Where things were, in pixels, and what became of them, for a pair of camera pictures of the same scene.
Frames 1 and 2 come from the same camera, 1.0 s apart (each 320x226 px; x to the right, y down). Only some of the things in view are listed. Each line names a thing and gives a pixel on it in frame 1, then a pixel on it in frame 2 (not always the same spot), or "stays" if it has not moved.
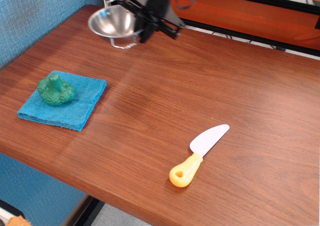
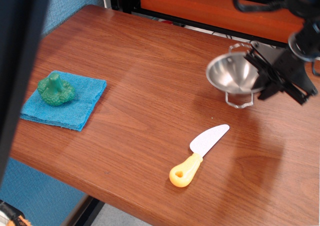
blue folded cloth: x=74 y=114 stays
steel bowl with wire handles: x=115 y=22 to x=235 y=74
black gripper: x=156 y=5 to x=280 y=70
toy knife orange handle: x=182 y=175 stays
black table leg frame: x=84 y=212 stays
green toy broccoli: x=54 y=91 stays
